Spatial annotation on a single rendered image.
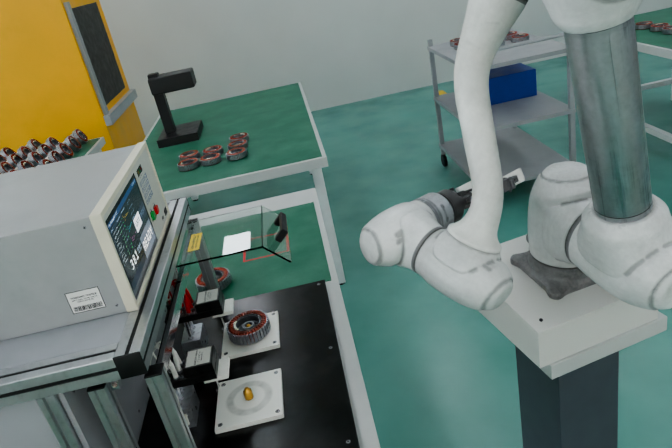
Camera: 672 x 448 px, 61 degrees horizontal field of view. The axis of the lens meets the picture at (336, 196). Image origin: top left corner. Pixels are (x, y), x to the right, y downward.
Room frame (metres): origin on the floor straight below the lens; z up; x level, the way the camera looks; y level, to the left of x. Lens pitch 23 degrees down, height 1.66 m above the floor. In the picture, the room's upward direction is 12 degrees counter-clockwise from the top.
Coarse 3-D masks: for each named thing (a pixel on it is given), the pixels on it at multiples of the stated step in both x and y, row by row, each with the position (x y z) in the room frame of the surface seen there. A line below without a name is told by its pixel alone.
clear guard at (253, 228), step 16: (256, 208) 1.41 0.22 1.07; (192, 224) 1.39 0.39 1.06; (208, 224) 1.37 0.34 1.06; (224, 224) 1.35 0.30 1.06; (240, 224) 1.33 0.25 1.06; (256, 224) 1.31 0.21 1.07; (272, 224) 1.34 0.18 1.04; (208, 240) 1.27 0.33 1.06; (224, 240) 1.25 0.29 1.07; (240, 240) 1.24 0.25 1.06; (256, 240) 1.22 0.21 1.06; (272, 240) 1.24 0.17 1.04; (288, 240) 1.29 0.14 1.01; (192, 256) 1.20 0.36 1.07; (208, 256) 1.19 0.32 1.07; (224, 256) 1.18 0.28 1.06; (288, 256) 1.20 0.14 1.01
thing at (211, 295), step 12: (216, 288) 1.28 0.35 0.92; (204, 300) 1.24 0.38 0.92; (216, 300) 1.23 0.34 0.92; (228, 300) 1.28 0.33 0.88; (168, 312) 1.25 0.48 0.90; (192, 312) 1.23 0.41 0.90; (204, 312) 1.22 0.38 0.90; (216, 312) 1.22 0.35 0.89; (228, 312) 1.23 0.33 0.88; (192, 324) 1.27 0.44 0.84; (192, 336) 1.23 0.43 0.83
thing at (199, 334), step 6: (198, 324) 1.28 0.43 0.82; (198, 330) 1.26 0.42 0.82; (204, 330) 1.28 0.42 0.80; (186, 336) 1.24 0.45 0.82; (198, 336) 1.23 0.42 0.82; (204, 336) 1.26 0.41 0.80; (186, 342) 1.21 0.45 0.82; (192, 342) 1.21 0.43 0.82; (198, 342) 1.22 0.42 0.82; (204, 342) 1.24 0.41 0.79; (186, 348) 1.21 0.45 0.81; (192, 348) 1.21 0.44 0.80
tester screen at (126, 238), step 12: (132, 192) 1.14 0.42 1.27; (120, 204) 1.04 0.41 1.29; (132, 204) 1.11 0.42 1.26; (120, 216) 1.02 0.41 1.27; (132, 216) 1.08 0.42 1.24; (120, 228) 1.00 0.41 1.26; (132, 228) 1.06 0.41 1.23; (120, 240) 0.97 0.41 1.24; (132, 240) 1.03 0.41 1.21; (120, 252) 0.95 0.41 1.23; (132, 252) 1.01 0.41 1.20; (144, 252) 1.08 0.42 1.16; (144, 264) 1.05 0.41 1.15; (132, 276) 0.96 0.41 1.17; (132, 288) 0.94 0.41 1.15
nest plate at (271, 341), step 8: (272, 312) 1.33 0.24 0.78; (272, 320) 1.29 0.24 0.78; (224, 328) 1.30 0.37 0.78; (272, 328) 1.26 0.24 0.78; (224, 336) 1.27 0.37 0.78; (272, 336) 1.22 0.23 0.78; (224, 344) 1.23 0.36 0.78; (232, 344) 1.22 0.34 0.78; (256, 344) 1.20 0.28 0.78; (264, 344) 1.20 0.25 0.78; (272, 344) 1.19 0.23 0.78; (224, 352) 1.20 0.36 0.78; (232, 352) 1.19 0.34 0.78; (240, 352) 1.19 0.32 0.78; (248, 352) 1.18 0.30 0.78; (256, 352) 1.18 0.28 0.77
